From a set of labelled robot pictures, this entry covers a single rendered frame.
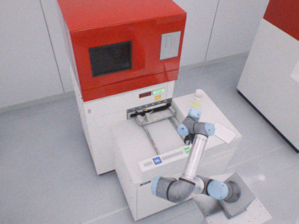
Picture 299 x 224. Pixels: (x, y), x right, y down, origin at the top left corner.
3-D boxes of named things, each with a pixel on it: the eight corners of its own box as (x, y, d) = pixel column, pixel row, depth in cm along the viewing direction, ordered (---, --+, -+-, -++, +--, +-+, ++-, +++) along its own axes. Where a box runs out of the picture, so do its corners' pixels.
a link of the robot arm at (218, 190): (231, 202, 164) (222, 201, 155) (212, 196, 173) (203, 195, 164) (234, 184, 166) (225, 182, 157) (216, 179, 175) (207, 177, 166)
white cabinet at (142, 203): (115, 173, 288) (110, 126, 229) (188, 148, 317) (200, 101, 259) (135, 226, 247) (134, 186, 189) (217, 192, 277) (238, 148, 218)
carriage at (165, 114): (136, 120, 231) (136, 118, 229) (171, 110, 242) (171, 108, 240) (138, 126, 226) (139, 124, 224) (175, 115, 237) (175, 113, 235)
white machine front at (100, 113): (88, 130, 224) (81, 97, 196) (169, 107, 249) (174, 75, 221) (88, 132, 222) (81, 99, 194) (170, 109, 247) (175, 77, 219)
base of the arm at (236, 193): (244, 197, 169) (238, 197, 162) (225, 206, 175) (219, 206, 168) (234, 177, 177) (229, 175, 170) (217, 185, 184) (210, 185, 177)
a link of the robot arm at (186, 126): (189, 128, 145) (198, 116, 151) (174, 126, 153) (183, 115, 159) (194, 138, 149) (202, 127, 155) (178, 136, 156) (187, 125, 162)
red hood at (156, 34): (66, 52, 238) (51, -13, 196) (144, 38, 263) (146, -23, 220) (83, 103, 191) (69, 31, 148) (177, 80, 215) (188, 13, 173)
